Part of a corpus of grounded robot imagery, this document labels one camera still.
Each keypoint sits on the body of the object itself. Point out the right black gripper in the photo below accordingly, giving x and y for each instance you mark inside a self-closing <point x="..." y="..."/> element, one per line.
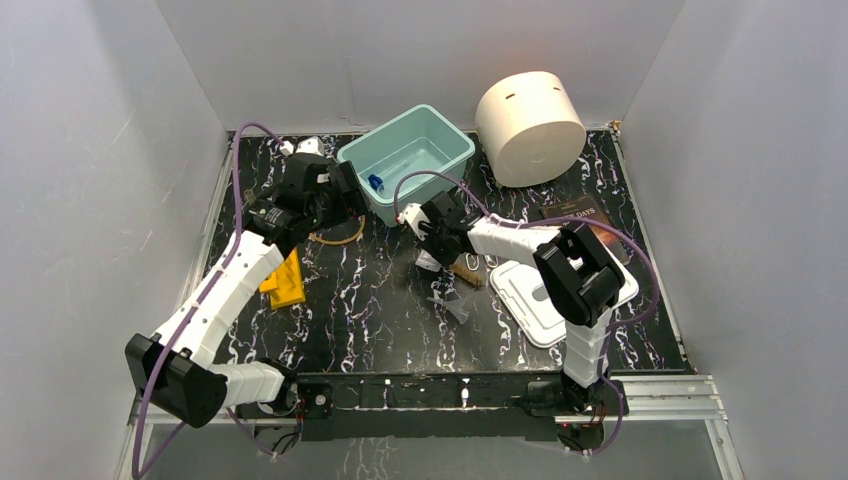
<point x="445" y="260"/>

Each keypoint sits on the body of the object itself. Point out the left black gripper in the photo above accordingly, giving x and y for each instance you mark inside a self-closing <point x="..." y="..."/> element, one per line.
<point x="343" y="187"/>

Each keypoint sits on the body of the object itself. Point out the blue-tipped glass rod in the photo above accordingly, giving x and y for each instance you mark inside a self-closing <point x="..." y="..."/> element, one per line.
<point x="385" y="175"/>

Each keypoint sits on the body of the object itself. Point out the test tube brush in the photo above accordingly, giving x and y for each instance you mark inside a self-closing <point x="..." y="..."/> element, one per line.
<point x="469" y="276"/>

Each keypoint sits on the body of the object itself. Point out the clear glass funnel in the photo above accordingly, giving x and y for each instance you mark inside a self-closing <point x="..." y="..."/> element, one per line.
<point x="456" y="307"/>

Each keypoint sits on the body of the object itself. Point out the glass test tube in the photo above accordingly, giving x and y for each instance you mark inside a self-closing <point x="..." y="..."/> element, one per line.
<point x="249" y="197"/>

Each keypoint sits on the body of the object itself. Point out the metal test tube clamp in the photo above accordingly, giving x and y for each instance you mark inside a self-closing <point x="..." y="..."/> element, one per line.
<point x="476" y="262"/>

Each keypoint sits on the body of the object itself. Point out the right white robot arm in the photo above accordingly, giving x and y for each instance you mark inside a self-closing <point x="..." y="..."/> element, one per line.
<point x="584" y="282"/>

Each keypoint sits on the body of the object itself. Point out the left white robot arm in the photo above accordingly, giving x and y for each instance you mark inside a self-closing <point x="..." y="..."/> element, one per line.
<point x="174" y="368"/>

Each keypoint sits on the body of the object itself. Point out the clear plastic packet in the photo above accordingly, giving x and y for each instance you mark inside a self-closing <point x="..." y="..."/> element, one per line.
<point x="427" y="262"/>

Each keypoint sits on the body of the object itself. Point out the teal plastic bin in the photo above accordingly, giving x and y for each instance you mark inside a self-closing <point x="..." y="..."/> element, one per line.
<point x="423" y="132"/>

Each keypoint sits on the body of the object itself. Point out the white plastic lid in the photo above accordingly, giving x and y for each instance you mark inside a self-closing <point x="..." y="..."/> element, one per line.
<point x="520" y="287"/>

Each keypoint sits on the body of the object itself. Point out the yellow test tube rack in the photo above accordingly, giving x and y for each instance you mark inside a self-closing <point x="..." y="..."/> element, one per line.
<point x="284" y="287"/>

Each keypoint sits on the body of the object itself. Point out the cream cylindrical container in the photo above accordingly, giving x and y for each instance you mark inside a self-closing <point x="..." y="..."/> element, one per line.
<point x="529" y="129"/>

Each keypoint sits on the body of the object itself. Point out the dark book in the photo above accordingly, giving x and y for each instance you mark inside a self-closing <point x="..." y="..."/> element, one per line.
<point x="587" y="207"/>

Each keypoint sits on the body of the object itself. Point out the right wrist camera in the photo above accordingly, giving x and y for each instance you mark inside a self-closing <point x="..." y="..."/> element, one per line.
<point x="412" y="216"/>

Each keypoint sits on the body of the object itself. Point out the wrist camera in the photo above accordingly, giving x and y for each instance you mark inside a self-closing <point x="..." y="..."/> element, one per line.
<point x="312" y="145"/>
<point x="412" y="216"/>

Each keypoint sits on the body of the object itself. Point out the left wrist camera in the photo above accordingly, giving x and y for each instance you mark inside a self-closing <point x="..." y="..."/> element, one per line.
<point x="312" y="145"/>

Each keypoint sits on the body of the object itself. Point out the aluminium frame rail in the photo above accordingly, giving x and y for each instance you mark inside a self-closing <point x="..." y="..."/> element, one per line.
<point x="538" y="394"/>

